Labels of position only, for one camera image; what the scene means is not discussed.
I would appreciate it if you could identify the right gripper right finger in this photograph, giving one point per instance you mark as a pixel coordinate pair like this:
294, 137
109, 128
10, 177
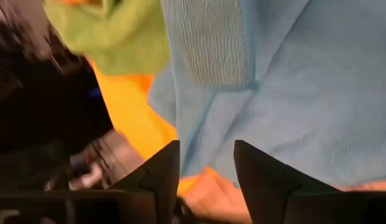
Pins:
261, 180

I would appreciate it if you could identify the blue microfiber towel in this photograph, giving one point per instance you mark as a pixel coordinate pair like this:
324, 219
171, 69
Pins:
304, 93

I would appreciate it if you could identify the green microfiber towel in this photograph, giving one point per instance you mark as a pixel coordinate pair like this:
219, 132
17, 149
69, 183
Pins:
118, 37

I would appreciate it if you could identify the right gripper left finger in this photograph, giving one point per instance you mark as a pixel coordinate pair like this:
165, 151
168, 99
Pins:
161, 180

